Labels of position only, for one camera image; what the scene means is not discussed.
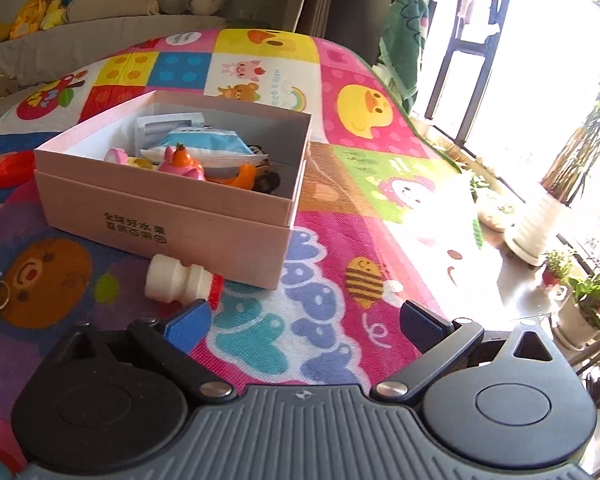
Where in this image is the potted palm plant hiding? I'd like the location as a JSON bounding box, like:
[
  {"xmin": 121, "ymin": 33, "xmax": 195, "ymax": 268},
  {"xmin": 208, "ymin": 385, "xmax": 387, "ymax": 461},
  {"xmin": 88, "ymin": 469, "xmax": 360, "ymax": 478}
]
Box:
[{"xmin": 504, "ymin": 0, "xmax": 600, "ymax": 266}]

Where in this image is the pink round tin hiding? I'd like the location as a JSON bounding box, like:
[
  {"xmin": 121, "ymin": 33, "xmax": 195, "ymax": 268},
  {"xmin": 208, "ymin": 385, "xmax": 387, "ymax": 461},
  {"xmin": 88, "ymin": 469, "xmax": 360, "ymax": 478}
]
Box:
[{"xmin": 104, "ymin": 148, "xmax": 129, "ymax": 165}]

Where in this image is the white blue small carton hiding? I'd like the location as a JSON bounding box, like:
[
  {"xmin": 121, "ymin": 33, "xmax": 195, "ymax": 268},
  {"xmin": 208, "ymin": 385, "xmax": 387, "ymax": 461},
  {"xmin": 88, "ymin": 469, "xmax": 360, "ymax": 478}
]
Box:
[{"xmin": 134, "ymin": 113, "xmax": 204, "ymax": 151}]

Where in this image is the green hanging towel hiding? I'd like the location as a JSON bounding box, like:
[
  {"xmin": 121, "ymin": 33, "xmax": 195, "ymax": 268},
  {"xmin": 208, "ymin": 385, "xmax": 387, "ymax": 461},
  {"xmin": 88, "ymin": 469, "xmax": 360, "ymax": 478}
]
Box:
[{"xmin": 374, "ymin": 0, "xmax": 429, "ymax": 114}]

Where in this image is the colourful cartoon play mat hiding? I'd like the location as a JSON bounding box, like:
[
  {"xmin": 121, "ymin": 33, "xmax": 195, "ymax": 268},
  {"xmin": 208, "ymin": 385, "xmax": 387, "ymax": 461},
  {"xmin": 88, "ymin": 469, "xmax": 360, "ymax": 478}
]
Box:
[{"xmin": 0, "ymin": 28, "xmax": 480, "ymax": 479}]

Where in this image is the red plastic lid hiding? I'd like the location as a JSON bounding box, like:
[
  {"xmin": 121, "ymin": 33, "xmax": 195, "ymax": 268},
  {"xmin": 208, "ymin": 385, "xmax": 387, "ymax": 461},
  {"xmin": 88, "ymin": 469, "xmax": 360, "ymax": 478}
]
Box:
[{"xmin": 0, "ymin": 151, "xmax": 35, "ymax": 190}]

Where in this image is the small potted plant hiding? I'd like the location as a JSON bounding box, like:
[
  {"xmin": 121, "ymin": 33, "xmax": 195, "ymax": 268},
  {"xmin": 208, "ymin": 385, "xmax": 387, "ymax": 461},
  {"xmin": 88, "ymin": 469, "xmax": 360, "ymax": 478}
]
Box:
[{"xmin": 541, "ymin": 249, "xmax": 600, "ymax": 350}]

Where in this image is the beige sofa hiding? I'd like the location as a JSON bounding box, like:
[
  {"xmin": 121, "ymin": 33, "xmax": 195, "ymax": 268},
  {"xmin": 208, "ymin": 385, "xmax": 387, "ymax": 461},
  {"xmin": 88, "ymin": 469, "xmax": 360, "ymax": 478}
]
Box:
[{"xmin": 0, "ymin": 15, "xmax": 226, "ymax": 99}]

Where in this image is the pink cardboard box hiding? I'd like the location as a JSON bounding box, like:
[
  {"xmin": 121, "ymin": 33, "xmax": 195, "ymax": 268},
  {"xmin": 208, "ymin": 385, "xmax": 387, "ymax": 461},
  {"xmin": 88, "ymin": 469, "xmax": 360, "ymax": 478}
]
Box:
[{"xmin": 34, "ymin": 90, "xmax": 311, "ymax": 289}]

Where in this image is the pink pig toy with carrot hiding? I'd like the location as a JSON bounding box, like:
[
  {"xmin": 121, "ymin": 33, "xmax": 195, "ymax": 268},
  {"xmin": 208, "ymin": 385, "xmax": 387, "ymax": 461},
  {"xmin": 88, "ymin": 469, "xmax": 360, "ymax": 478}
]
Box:
[{"xmin": 157, "ymin": 143, "xmax": 206, "ymax": 181}]

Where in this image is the yellow plush toy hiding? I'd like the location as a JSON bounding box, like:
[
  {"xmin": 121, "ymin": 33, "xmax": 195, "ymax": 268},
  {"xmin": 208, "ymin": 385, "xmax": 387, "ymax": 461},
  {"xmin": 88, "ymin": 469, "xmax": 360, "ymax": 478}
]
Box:
[{"xmin": 0, "ymin": 0, "xmax": 60, "ymax": 43}]

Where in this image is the blue white tissue pack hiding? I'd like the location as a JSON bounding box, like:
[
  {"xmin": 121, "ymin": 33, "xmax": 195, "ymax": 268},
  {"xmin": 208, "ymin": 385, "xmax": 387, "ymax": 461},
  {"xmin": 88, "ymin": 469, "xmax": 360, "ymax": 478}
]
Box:
[{"xmin": 140, "ymin": 127, "xmax": 268, "ymax": 168}]

